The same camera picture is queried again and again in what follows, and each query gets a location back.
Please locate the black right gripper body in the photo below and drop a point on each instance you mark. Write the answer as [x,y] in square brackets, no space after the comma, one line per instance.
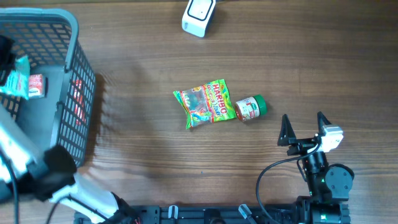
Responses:
[301,145]

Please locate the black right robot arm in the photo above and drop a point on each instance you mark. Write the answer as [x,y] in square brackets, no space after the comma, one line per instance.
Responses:
[328,185]

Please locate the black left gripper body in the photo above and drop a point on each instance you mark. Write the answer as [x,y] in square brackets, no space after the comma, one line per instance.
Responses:
[7,47]

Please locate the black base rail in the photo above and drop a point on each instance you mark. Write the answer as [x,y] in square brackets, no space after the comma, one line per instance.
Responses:
[282,213]

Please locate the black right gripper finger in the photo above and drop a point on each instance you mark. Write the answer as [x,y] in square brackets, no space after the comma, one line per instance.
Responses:
[287,135]
[322,122]

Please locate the green lid spice jar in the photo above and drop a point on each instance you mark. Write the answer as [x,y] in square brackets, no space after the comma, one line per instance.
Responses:
[250,108]

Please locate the teal tissue pack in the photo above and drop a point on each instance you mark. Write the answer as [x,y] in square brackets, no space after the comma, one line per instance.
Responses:
[17,83]

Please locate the white barcode scanner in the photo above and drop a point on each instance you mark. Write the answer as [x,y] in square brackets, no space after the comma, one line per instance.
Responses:
[197,16]

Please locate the grey plastic mesh basket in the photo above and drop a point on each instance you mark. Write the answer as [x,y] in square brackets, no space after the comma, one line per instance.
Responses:
[58,123]

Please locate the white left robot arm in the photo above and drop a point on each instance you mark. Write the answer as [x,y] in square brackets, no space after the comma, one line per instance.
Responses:
[78,193]

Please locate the Haribo gummy candy bag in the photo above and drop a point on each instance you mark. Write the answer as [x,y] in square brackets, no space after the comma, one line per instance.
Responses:
[206,103]

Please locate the small red white box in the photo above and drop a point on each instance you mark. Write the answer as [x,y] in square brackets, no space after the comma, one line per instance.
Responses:
[37,85]

